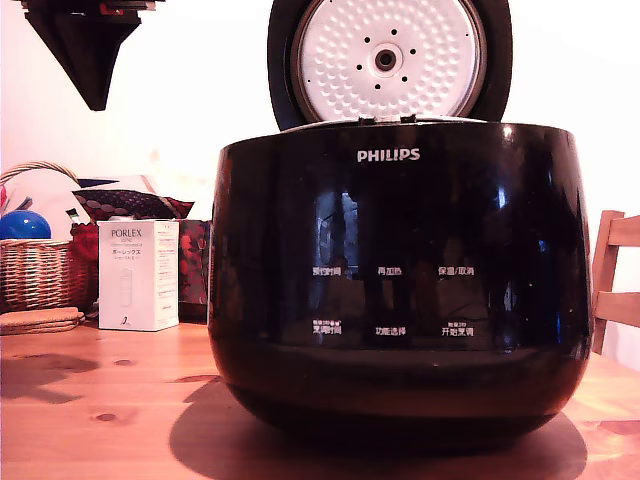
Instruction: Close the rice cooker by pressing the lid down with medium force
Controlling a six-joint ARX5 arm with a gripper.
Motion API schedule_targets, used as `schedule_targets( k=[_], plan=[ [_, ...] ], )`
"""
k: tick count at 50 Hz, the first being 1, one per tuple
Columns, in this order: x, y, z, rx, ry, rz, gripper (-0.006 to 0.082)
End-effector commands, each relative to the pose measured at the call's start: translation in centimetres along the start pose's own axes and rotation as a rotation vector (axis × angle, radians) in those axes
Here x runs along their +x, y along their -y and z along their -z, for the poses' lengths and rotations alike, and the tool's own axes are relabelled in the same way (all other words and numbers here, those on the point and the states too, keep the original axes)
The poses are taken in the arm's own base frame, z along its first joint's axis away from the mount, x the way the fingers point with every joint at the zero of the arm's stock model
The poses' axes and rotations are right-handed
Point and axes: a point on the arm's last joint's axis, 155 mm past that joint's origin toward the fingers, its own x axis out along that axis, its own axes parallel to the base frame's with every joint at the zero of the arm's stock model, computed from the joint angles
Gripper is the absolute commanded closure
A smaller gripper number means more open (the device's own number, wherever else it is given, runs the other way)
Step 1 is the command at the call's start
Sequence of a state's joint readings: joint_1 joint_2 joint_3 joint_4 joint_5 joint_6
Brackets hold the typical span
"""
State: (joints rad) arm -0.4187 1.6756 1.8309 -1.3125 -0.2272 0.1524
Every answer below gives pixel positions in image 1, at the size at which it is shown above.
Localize red knitted cloth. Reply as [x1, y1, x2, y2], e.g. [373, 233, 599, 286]
[69, 223, 100, 262]

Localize black rice cooker lid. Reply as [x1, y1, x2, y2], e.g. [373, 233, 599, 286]
[267, 0, 514, 132]

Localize metal inner pot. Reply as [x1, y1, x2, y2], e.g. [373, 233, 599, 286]
[289, 114, 487, 132]

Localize black Philips rice cooker body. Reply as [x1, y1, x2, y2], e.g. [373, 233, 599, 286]
[207, 119, 596, 450]

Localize cork coaster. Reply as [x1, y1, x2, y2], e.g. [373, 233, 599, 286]
[0, 315, 86, 336]
[0, 306, 80, 324]

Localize white Porlex box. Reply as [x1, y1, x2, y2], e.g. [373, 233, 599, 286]
[97, 218, 180, 332]

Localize woven wicker basket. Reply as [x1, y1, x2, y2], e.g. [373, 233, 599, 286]
[0, 160, 99, 315]

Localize wooden chair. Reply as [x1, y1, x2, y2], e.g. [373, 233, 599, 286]
[591, 209, 640, 357]

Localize blue ball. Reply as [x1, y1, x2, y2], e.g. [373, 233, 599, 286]
[0, 209, 53, 242]

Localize red floral bag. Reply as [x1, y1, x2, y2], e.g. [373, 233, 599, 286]
[177, 218, 214, 322]

